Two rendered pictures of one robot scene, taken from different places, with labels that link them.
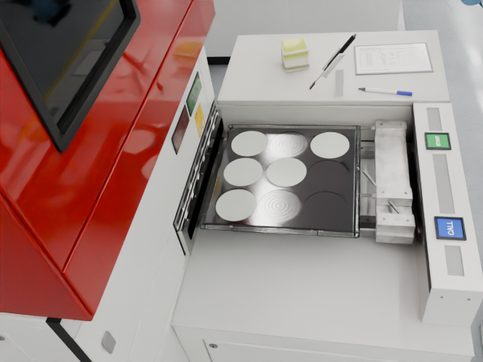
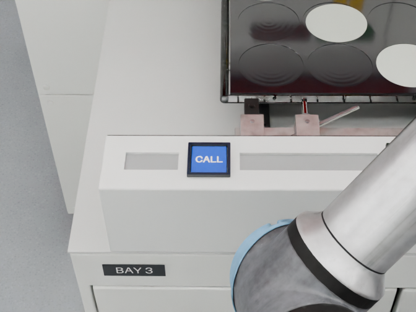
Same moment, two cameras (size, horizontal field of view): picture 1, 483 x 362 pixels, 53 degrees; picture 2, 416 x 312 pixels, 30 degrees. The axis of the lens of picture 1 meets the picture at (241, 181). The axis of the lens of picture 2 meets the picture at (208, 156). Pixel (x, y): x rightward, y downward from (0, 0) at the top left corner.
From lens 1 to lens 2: 1.11 m
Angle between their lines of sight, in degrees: 48
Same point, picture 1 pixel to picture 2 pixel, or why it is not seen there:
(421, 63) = not seen: outside the picture
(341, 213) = (261, 81)
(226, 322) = (115, 24)
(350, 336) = (97, 129)
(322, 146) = (401, 56)
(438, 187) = (297, 156)
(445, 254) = (163, 155)
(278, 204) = (270, 20)
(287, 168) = (343, 22)
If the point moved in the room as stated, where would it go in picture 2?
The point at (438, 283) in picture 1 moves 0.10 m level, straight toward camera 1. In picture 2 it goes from (112, 141) to (45, 124)
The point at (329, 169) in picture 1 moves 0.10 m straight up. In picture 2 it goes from (350, 66) to (358, 15)
